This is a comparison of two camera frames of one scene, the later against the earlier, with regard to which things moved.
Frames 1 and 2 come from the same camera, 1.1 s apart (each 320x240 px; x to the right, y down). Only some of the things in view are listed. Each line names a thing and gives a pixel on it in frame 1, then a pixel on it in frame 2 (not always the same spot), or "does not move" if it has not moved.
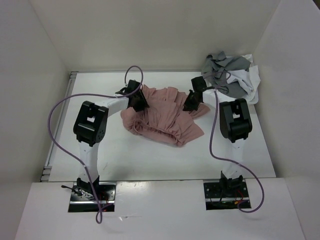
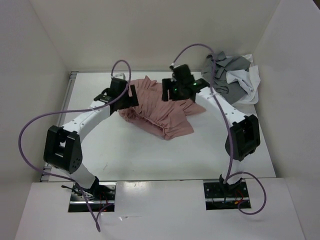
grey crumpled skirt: [215, 71] does not move
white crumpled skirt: [251, 79] does not move
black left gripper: [143, 103] → [131, 101]
